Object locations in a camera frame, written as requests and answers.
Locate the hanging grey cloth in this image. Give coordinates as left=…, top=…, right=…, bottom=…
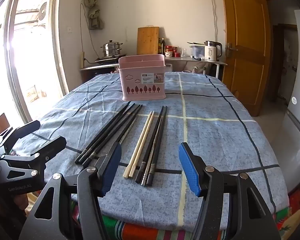
left=81, top=0, right=105, bottom=30

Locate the wooden chopstick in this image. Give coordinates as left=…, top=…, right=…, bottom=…
left=128, top=110, right=155, bottom=179
left=122, top=110, right=152, bottom=179

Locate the wooden door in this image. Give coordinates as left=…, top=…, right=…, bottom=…
left=219, top=0, right=272, bottom=117

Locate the striped colourful cloth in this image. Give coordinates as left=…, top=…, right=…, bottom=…
left=72, top=202, right=240, bottom=240

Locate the white electric kettle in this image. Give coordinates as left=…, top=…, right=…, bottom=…
left=204, top=41, right=223, bottom=62

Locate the thin black wall cable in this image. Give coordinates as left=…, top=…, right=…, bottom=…
left=80, top=2, right=97, bottom=64

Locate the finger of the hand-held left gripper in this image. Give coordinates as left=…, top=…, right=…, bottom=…
left=0, top=136, right=67, bottom=165
left=0, top=120, right=41, bottom=154

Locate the red floral cloth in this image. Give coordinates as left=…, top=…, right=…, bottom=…
left=274, top=187, right=300, bottom=240

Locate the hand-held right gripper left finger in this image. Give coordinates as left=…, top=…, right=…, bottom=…
left=17, top=142, right=122, bottom=240

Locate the metal chopstick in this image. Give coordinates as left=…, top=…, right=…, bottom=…
left=116, top=116, right=140, bottom=147
left=141, top=120, right=164, bottom=187

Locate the metal door handle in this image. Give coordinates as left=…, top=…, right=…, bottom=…
left=226, top=42, right=238, bottom=58

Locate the steel side table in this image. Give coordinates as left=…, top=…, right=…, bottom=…
left=79, top=55, right=228, bottom=83

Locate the sliding glass door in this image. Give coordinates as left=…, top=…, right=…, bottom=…
left=0, top=0, right=70, bottom=130

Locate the outdoor air conditioner unit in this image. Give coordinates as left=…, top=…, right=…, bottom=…
left=37, top=1, right=48, bottom=27

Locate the blue checked tablecloth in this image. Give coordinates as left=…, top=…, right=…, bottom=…
left=11, top=72, right=280, bottom=232

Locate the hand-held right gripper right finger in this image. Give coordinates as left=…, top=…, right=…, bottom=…
left=179, top=142, right=282, bottom=240

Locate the brown wooden chair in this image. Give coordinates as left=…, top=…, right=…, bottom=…
left=0, top=112, right=10, bottom=138

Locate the clear plastic container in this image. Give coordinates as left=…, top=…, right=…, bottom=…
left=190, top=43, right=205, bottom=60

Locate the pink utensil basket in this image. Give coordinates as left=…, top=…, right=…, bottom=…
left=118, top=54, right=166, bottom=101

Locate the wooden cutting board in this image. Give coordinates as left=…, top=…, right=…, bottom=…
left=137, top=27, right=160, bottom=55

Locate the silver refrigerator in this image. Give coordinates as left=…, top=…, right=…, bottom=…
left=270, top=9, right=300, bottom=195

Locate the steel steamer pot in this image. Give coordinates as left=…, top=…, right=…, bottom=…
left=101, top=40, right=123, bottom=57

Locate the black chopstick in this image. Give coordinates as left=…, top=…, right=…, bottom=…
left=80, top=104, right=138, bottom=167
left=75, top=102, right=132, bottom=165
left=135, top=106, right=165, bottom=183
left=86, top=104, right=143, bottom=168
left=146, top=106, right=168, bottom=187

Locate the gas stove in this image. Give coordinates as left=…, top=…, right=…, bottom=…
left=94, top=54, right=127, bottom=63

